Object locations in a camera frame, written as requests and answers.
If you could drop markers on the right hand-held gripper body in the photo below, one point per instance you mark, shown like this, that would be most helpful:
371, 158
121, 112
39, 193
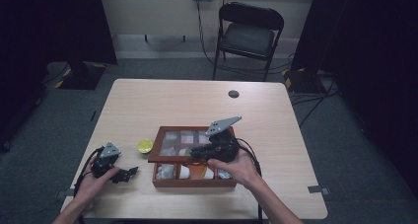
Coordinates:
225, 146

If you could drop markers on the small black floor strip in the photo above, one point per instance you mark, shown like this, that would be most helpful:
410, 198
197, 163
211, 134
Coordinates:
93, 115

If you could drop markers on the person's left hand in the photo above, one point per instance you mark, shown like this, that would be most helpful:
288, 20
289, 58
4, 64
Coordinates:
92, 189

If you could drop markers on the black curtain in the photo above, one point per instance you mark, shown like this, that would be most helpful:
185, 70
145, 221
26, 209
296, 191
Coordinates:
371, 53
39, 26

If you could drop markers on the black stand base striped tape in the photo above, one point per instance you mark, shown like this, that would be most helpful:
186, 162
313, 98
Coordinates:
77, 79
302, 82

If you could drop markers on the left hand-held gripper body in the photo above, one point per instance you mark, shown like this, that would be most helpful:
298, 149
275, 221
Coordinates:
105, 161

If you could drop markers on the person's right hand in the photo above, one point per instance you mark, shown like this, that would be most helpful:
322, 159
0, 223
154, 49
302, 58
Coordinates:
243, 171

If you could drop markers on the white rounded piece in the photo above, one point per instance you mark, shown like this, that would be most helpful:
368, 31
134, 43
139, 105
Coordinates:
184, 172
209, 173

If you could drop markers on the wooden box with glass lid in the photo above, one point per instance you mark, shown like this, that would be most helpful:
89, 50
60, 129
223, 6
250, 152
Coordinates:
194, 183

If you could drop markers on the grey tape strip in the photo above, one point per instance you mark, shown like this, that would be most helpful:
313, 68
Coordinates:
64, 193
318, 189

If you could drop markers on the black folding chair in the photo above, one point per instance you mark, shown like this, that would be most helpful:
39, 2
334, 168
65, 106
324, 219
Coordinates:
248, 36

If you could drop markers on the group of silver foil packets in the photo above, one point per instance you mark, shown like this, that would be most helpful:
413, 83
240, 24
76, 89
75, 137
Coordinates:
165, 171

